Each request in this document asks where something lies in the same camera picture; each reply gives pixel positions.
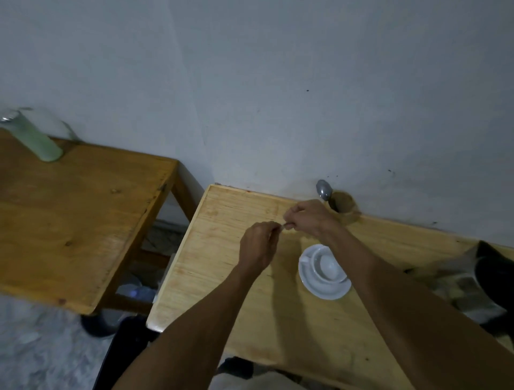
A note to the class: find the person's right hand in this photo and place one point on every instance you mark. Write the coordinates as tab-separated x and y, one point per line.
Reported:
315	219

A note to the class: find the person's left hand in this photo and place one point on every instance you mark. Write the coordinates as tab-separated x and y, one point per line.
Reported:
257	249

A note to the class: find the person's left fingers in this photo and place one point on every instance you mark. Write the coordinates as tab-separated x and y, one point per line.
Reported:
272	230

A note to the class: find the person's right fingers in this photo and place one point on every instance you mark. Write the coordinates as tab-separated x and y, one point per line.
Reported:
293	219

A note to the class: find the person's left forearm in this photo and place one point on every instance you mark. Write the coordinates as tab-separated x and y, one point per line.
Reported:
192	337

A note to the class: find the person's right forearm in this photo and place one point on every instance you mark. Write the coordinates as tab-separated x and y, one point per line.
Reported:
405	317

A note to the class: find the metal spoon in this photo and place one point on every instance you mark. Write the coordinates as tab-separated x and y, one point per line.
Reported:
323	189

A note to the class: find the brown wooden cup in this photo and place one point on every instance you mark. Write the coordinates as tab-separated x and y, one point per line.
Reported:
348	207

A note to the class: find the white ceramic cup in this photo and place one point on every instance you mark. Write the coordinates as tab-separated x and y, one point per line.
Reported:
327	265

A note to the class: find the white ceramic saucer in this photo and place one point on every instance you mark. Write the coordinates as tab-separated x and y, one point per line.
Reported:
321	291

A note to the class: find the blue and white plastic bag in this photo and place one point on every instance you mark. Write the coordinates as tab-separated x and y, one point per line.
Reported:
134	291

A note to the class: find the person's light shorts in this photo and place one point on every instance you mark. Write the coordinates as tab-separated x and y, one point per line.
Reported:
257	381

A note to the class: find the grey and black bag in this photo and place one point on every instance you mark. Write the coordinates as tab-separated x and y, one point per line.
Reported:
470	281

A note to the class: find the brown wooden side table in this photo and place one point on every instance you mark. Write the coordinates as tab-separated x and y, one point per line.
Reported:
72	221

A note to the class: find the pale green bottle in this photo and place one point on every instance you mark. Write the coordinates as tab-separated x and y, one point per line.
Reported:
38	142

